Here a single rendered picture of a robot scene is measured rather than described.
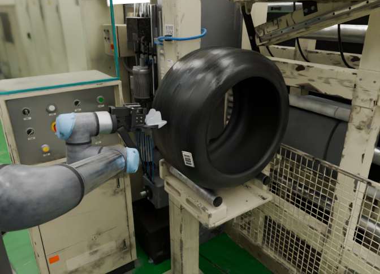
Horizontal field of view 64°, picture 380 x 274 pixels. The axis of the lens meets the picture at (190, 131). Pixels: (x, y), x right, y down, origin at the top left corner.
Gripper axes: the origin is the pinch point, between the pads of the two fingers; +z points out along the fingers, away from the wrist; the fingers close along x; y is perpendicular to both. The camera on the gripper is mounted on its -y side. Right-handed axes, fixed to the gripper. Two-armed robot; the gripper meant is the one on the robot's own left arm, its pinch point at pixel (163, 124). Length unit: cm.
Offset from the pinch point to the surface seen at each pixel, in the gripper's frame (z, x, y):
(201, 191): 18.3, -4.0, -29.3
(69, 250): -20, 58, -89
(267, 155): 45.5, -12.2, -14.3
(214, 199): 18.7, -11.9, -28.8
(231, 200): 36, -4, -38
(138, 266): 25, 59, -120
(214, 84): 12.2, -11.3, 16.2
